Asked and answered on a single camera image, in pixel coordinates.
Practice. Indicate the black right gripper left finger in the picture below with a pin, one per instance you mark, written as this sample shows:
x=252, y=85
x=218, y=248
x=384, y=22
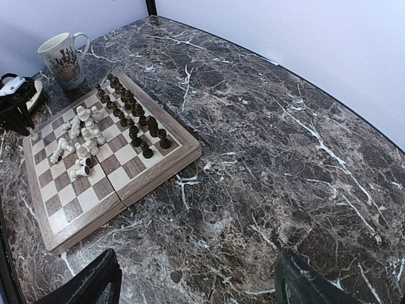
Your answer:
x=101, y=279

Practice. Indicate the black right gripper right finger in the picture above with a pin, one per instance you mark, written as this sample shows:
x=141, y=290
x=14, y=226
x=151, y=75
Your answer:
x=297, y=282

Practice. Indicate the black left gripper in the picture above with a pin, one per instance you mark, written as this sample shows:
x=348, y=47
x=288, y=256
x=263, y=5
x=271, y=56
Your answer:
x=14, y=111

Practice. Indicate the white chess pawn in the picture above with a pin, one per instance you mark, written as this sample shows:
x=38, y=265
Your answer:
x=34, y=136

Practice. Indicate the wooden chess board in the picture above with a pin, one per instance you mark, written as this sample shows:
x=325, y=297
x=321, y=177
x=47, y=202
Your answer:
x=94, y=159

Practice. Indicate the black chess rook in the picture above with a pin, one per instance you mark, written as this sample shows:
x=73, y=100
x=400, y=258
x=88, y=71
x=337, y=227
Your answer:
x=112, y=80
x=164, y=142

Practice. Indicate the black chess king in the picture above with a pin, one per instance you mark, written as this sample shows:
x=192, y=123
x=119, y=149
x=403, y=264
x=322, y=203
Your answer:
x=129, y=100

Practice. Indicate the black chess queen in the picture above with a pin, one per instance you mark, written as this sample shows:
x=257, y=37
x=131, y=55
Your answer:
x=137, y=109

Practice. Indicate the bird painted ceramic plate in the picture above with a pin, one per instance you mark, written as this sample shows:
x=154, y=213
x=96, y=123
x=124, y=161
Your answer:
x=35, y=99

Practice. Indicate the floral ceramic mug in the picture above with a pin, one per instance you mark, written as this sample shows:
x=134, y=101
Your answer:
x=63, y=61

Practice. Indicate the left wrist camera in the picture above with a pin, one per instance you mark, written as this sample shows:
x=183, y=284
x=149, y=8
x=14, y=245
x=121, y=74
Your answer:
x=12, y=86

